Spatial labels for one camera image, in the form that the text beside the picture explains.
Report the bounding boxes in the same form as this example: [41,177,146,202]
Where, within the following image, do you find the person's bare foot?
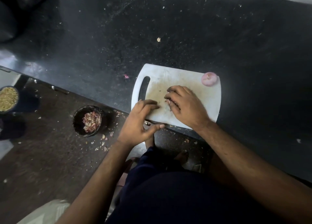
[145,133,156,149]
[174,149,189,165]

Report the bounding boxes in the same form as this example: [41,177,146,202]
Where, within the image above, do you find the dark bowl of yellow grains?
[0,85,20,115]

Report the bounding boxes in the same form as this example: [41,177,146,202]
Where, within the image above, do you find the person's left forearm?
[56,140,133,224]

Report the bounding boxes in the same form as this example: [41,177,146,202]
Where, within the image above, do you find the person's right forearm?
[195,120,312,224]

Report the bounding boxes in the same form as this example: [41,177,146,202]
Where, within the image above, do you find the short silver drawer handle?
[50,85,71,95]

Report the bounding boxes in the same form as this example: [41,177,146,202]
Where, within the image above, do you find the white plastic bag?
[17,199,71,224]

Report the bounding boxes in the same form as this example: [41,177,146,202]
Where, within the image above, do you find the black plastic bag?
[0,0,53,43]

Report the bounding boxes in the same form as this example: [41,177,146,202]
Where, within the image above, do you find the person's navy shorts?
[105,146,288,224]

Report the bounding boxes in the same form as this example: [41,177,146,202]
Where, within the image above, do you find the person's left hand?
[117,99,166,148]

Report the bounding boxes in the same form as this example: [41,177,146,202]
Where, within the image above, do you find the white plastic cutting board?
[131,63,222,130]

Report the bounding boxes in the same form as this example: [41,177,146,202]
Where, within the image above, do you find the black bowl of peels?
[72,105,104,137]

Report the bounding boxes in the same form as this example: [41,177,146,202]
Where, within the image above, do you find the small red onion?
[201,72,218,87]

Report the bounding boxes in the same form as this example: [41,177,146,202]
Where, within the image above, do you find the person's right hand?
[164,85,211,132]

